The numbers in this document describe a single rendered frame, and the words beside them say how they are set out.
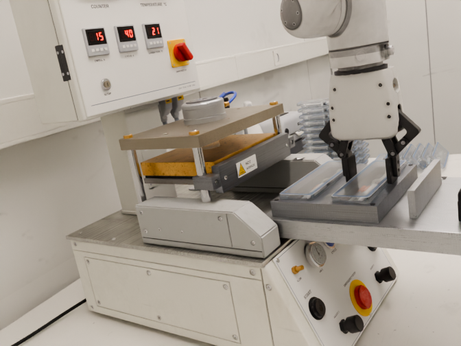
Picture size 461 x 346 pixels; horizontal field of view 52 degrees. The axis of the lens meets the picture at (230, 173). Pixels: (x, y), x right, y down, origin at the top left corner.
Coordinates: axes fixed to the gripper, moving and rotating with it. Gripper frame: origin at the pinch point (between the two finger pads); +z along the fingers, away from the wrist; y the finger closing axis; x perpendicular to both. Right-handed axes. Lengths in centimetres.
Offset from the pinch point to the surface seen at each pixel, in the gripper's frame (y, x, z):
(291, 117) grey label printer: 60, -87, 6
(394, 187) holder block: -4.0, 2.2, 2.0
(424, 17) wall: 47, -238, -21
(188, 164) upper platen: 27.0, 10.1, -4.0
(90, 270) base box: 52, 17, 16
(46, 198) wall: 76, 7, 5
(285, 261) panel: 9.7, 12.7, 10.3
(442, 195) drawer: -9.5, -2.2, 4.4
